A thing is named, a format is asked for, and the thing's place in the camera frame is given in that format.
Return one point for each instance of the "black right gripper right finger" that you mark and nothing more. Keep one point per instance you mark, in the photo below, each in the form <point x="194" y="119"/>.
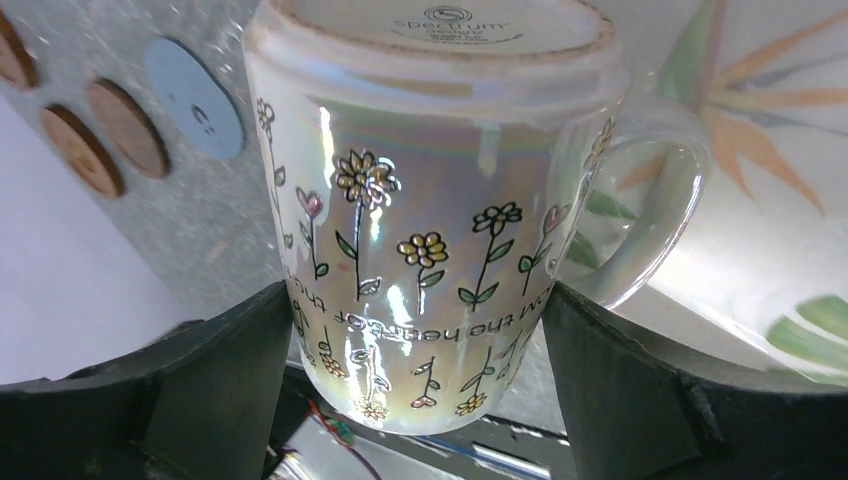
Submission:
<point x="637" y="405"/>

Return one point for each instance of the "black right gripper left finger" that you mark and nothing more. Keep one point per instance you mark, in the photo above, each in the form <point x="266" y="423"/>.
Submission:
<point x="198" y="404"/>

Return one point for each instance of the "dark brown wooden coaster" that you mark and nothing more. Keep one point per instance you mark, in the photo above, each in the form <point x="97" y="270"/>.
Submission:
<point x="128" y="127"/>

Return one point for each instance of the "white mug orange inside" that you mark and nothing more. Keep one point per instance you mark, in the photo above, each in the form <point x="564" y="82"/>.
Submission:
<point x="427" y="162"/>

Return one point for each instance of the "floral leaf print tray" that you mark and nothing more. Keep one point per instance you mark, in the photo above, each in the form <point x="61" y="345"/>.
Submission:
<point x="760" y="275"/>

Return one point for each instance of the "light blue round coaster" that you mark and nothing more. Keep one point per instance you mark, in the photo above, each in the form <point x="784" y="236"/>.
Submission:
<point x="194" y="100"/>

